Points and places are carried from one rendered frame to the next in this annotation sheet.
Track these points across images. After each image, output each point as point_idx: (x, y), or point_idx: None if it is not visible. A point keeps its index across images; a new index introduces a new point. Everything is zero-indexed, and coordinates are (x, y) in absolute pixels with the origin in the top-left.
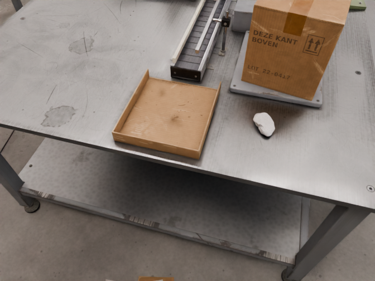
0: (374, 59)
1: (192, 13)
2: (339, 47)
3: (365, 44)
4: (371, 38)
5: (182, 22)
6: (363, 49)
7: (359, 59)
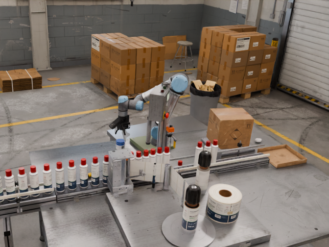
0: (194, 130)
1: (223, 175)
2: (196, 136)
3: (186, 132)
4: (180, 132)
5: (235, 175)
6: (190, 132)
7: (198, 132)
